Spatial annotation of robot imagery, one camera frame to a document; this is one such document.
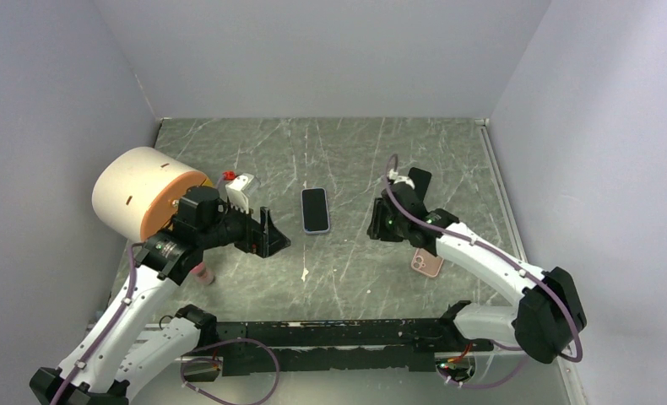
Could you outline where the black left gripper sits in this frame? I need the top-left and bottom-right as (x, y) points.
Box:
(198, 195), (290, 257)

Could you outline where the pink capped small bottle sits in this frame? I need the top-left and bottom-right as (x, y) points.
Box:
(190, 262), (215, 285)

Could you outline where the beige and orange cylinder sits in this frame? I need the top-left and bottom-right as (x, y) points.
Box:
(91, 147), (213, 242)

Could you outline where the pink phone case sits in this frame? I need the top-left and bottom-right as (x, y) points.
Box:
(410, 249), (444, 278)

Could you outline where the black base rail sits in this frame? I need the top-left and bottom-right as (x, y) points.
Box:
(185, 318), (493, 376)

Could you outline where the blue smartphone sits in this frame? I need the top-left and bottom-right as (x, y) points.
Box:
(302, 188), (329, 233)

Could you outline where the lavender phone case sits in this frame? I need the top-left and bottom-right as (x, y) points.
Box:
(301, 186), (332, 236)

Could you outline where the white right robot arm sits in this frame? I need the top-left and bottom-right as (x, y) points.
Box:
(367, 177), (587, 364)

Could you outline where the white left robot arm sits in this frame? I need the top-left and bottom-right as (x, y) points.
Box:
(30, 186), (290, 404)

